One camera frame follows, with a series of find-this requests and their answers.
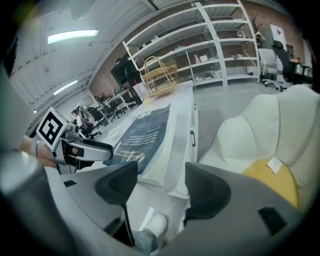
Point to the white metal shelf unit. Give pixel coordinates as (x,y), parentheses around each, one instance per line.
(235,77)

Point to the coat rack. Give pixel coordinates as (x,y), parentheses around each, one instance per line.
(257,30)

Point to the white cabinet with red diamond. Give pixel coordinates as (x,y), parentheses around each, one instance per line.
(278,35)

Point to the person's blue jeans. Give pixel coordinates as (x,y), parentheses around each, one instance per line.
(146,243)

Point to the yellow round seat cushion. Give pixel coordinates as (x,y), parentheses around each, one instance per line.
(270,185)

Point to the white flower-shaped cushion seat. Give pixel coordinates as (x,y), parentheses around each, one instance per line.
(262,125)

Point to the black wall screen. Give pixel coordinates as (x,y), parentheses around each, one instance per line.
(120,72)

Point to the ceiling tube light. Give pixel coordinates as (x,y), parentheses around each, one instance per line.
(65,87)
(72,36)

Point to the person's white shoe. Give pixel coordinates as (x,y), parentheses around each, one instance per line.
(156,223)

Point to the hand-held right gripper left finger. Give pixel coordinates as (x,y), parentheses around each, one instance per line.
(100,195)

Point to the person's left hand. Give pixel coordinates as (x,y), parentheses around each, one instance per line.
(46,156)

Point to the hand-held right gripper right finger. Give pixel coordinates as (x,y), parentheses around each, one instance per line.
(237,212)

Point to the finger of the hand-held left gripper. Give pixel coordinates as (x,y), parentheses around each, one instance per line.
(97,150)

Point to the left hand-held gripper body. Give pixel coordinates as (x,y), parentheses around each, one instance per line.
(51,128)

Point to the white storage box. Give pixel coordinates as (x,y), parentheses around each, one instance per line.
(203,58)

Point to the wicker storage rack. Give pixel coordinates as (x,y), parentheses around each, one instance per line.
(160,91)

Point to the white marble low table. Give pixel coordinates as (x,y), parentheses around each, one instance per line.
(183,98)

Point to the pink spray bottle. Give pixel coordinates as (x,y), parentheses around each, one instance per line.
(196,59)

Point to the white office chair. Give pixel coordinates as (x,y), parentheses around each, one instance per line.
(268,67)

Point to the person's left forearm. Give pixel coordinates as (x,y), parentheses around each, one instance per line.
(26,146)

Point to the dark blue book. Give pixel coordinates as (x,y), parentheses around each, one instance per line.
(142,135)

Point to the small white card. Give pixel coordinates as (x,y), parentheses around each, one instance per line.
(274,165)

